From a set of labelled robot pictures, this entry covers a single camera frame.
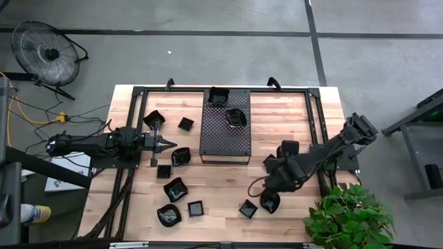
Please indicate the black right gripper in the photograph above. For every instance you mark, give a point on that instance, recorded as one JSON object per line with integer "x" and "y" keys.
{"x": 290, "y": 148}

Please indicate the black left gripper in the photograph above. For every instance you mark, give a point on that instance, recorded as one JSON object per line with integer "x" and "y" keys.
{"x": 154, "y": 159}

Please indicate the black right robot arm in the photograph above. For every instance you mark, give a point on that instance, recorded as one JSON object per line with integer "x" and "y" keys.
{"x": 328, "y": 148}

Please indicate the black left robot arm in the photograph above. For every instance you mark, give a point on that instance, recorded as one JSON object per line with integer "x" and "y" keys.
{"x": 86, "y": 145}

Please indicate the black perforated metal rack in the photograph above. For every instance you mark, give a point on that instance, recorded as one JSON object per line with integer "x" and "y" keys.
{"x": 221, "y": 138}

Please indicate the green leafy potted plant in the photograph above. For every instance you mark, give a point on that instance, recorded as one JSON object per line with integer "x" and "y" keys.
{"x": 346, "y": 218}

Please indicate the white printed box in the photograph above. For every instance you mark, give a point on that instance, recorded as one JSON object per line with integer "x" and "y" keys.
{"x": 81, "y": 163}

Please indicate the yellow power plug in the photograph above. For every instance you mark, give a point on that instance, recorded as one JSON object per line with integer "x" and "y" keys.
{"x": 61, "y": 118}

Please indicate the black diagonal beam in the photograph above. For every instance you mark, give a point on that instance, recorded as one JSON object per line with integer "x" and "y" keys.
{"x": 48, "y": 168}

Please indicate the grey metal workbench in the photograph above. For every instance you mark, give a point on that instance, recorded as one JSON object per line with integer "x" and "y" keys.
{"x": 420, "y": 155}

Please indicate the white yellow spray bottle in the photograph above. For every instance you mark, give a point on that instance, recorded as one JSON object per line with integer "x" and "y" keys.
{"x": 36, "y": 213}

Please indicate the black metal floor fan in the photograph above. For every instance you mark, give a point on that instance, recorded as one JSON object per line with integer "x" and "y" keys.
{"x": 45, "y": 53}

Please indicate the black box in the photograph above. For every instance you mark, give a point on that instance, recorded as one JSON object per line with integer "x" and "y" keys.
{"x": 434, "y": 176}

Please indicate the grey metal stand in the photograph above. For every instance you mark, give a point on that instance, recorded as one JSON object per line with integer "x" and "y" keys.
{"x": 14, "y": 180}

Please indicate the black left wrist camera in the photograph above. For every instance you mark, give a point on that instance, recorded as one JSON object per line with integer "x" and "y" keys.
{"x": 149, "y": 140}

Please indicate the silver metal bracket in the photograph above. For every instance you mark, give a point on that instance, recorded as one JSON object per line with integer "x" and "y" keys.
{"x": 128, "y": 245}

